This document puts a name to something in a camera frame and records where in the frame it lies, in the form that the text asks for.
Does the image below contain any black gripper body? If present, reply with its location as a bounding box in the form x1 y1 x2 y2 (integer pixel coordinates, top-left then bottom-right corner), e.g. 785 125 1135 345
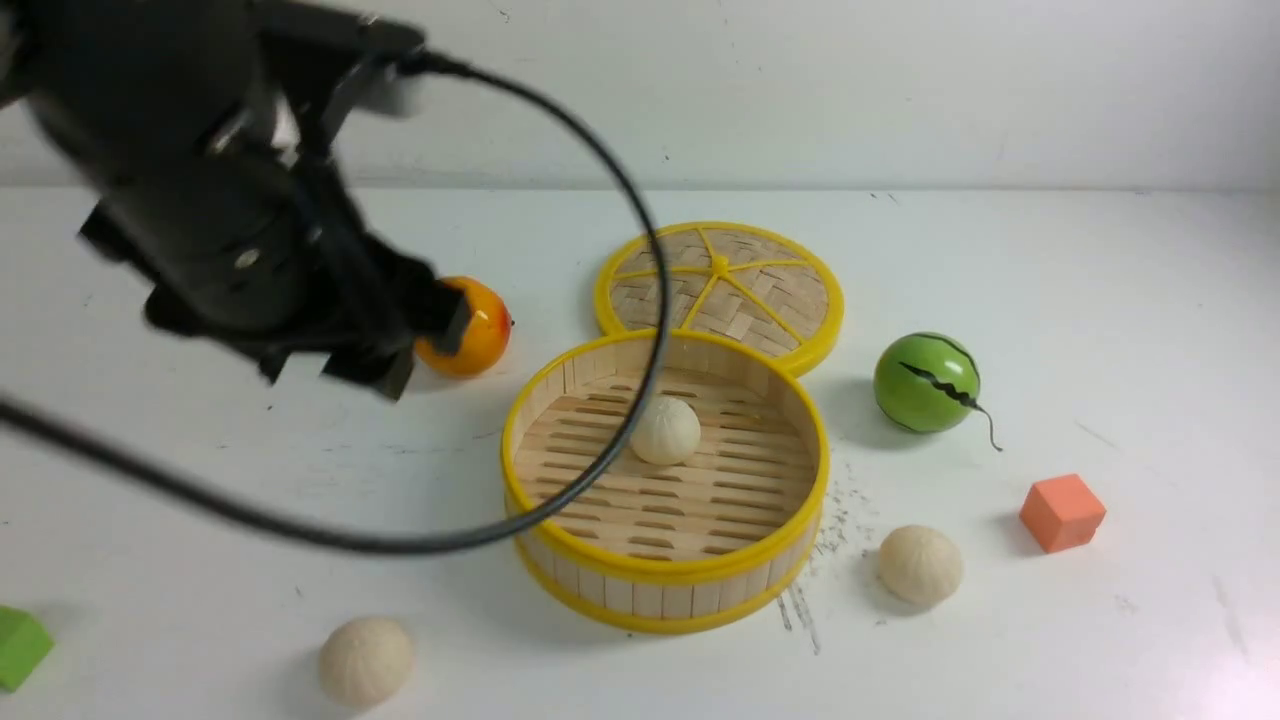
79 152 440 382

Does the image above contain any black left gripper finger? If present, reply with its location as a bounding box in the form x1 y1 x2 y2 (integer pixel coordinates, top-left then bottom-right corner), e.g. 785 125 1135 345
321 346 415 404

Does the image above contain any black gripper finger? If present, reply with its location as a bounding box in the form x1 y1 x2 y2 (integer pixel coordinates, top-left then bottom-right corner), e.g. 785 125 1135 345
425 282 472 357

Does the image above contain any white bun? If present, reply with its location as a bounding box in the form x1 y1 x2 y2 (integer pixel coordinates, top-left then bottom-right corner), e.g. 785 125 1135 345
628 396 701 466
317 616 415 710
876 525 965 609

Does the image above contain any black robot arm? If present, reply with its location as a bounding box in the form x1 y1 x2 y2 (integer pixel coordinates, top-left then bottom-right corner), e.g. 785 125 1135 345
3 1 474 400

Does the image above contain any yellow-rimmed woven steamer lid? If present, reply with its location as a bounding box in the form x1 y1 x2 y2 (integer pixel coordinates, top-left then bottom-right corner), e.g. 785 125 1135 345
591 222 845 375

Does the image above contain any yellow-rimmed bamboo steamer tray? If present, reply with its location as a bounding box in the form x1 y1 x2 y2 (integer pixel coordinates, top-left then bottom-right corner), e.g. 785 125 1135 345
500 331 829 634

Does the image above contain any orange toy fruit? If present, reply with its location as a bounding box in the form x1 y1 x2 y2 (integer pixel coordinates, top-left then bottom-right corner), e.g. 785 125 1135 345
413 275 515 378

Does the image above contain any green cube block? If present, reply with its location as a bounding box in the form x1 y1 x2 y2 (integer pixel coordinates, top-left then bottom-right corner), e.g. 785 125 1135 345
0 605 55 693

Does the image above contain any green toy watermelon ball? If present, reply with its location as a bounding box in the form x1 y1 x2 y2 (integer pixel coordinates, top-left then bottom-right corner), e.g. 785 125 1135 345
872 331 1004 452

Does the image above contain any orange cube block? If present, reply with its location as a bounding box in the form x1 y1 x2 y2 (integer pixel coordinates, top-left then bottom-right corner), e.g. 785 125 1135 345
1018 474 1107 553

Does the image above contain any black cable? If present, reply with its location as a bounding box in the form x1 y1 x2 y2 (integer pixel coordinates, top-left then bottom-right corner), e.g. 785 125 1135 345
0 50 673 556

